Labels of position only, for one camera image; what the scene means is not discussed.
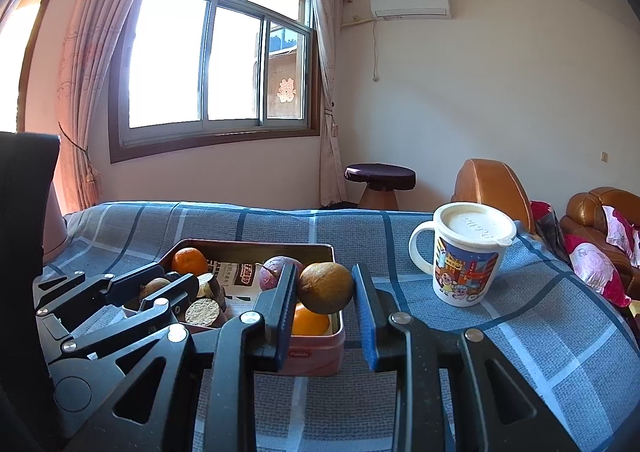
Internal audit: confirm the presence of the red and grey cloth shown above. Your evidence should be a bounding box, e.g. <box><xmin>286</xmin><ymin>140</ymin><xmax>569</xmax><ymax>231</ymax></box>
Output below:
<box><xmin>530</xmin><ymin>201</ymin><xmax>571</xmax><ymax>257</ymax></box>

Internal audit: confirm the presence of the white cartoon mug with lid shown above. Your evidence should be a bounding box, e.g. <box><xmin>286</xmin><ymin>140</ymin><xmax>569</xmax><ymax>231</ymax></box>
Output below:
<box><xmin>409</xmin><ymin>202</ymin><xmax>517</xmax><ymax>307</ymax></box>

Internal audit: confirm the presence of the small tan round fruit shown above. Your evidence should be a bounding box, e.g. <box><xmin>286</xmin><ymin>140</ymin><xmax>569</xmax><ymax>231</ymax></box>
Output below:
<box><xmin>139</xmin><ymin>278</ymin><xmax>171</xmax><ymax>300</ymax></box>

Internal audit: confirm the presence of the white wall air conditioner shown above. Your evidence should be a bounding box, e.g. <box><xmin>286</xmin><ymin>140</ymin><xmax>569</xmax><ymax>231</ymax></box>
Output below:
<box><xmin>370</xmin><ymin>0</ymin><xmax>452</xmax><ymax>21</ymax></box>

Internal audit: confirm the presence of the round dark cushioned stool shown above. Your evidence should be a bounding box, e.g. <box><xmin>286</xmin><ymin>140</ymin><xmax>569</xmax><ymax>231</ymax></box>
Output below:
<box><xmin>344</xmin><ymin>163</ymin><xmax>417</xmax><ymax>210</ymax></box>

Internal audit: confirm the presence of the smooth orange fruit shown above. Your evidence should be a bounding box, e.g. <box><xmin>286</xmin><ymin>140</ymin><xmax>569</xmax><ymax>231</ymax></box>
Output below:
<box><xmin>291</xmin><ymin>303</ymin><xmax>331</xmax><ymax>337</ymax></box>

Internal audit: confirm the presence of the magenta floral pillow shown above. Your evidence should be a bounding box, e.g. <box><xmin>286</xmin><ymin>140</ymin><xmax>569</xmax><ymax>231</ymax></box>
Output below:
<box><xmin>601</xmin><ymin>205</ymin><xmax>640</xmax><ymax>267</ymax></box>

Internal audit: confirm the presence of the brown leather sofa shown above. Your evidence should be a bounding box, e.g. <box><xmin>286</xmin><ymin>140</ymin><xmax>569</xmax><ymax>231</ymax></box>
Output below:
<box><xmin>559</xmin><ymin>187</ymin><xmax>640</xmax><ymax>303</ymax></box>

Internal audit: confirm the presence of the purple passion fruit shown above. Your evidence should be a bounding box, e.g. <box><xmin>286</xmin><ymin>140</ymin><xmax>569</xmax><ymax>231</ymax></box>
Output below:
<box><xmin>256</xmin><ymin>256</ymin><xmax>305</xmax><ymax>293</ymax></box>

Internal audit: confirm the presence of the small tangerine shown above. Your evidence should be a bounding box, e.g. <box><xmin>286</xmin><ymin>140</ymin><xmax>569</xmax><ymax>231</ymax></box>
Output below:
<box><xmin>171</xmin><ymin>247</ymin><xmax>208</xmax><ymax>277</ymax></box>

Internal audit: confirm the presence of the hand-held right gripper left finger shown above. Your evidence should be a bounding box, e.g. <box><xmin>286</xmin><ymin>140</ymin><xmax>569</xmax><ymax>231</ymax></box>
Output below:
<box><xmin>90</xmin><ymin>263</ymin><xmax>301</xmax><ymax>452</ymax></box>

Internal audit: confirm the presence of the brown leather armchair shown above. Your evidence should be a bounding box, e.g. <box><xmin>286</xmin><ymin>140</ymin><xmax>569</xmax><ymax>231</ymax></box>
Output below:
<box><xmin>451</xmin><ymin>158</ymin><xmax>536</xmax><ymax>233</ymax></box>

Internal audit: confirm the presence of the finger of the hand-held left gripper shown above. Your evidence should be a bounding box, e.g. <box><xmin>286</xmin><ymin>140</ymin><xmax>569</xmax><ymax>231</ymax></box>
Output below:
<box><xmin>32</xmin><ymin>262</ymin><xmax>175</xmax><ymax>317</ymax></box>
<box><xmin>59</xmin><ymin>274</ymin><xmax>201</xmax><ymax>359</ymax></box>

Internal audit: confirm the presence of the narrow pale curtain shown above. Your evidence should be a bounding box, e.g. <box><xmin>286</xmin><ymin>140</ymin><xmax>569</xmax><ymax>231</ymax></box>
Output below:
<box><xmin>310</xmin><ymin>0</ymin><xmax>348</xmax><ymax>205</ymax></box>

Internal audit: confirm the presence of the blue checked tablecloth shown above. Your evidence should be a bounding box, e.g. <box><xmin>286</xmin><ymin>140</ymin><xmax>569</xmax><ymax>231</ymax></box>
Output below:
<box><xmin>42</xmin><ymin>201</ymin><xmax>640</xmax><ymax>452</ymax></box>

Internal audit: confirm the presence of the brown cut tuber piece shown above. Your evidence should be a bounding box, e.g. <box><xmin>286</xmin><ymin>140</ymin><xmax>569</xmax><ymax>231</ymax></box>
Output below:
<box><xmin>196</xmin><ymin>273</ymin><xmax>227</xmax><ymax>310</ymax></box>
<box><xmin>185</xmin><ymin>298</ymin><xmax>226</xmax><ymax>327</ymax></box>

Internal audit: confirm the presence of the printed paper sheet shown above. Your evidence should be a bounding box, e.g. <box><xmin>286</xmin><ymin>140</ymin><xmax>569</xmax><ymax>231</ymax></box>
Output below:
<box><xmin>212</xmin><ymin>259</ymin><xmax>266</xmax><ymax>303</ymax></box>

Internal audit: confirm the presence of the pink thermos jug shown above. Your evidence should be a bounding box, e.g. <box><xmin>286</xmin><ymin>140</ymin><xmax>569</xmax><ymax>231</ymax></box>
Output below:
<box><xmin>42</xmin><ymin>179</ymin><xmax>70</xmax><ymax>263</ymax></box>

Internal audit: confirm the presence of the long pink floral curtain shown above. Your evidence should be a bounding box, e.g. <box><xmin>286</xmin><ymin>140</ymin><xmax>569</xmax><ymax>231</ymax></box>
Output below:
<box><xmin>55</xmin><ymin>0</ymin><xmax>173</xmax><ymax>213</ymax></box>

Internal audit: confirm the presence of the brown framed sliding window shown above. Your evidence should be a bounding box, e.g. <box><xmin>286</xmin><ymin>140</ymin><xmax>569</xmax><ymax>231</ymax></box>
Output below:
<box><xmin>107</xmin><ymin>0</ymin><xmax>322</xmax><ymax>163</ymax></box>

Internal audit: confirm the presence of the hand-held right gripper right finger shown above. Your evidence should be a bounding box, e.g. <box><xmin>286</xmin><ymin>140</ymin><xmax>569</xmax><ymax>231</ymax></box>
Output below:
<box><xmin>351</xmin><ymin>263</ymin><xmax>556</xmax><ymax>452</ymax></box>

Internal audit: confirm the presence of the brown round fruit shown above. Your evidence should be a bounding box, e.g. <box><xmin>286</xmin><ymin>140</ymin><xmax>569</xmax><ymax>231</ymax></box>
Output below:
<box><xmin>298</xmin><ymin>262</ymin><xmax>355</xmax><ymax>315</ymax></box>

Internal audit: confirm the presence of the pink rose print pillow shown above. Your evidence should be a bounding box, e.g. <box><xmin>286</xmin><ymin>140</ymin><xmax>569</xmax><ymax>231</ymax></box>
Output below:
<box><xmin>564</xmin><ymin>234</ymin><xmax>633</xmax><ymax>307</ymax></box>

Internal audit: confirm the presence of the white air conditioner pipe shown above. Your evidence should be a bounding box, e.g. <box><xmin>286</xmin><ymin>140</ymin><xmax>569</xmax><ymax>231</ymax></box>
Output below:
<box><xmin>341</xmin><ymin>18</ymin><xmax>381</xmax><ymax>82</ymax></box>

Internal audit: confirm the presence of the pink metal tin box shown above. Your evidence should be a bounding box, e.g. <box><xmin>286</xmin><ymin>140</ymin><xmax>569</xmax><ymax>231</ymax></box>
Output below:
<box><xmin>122</xmin><ymin>238</ymin><xmax>347</xmax><ymax>378</ymax></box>

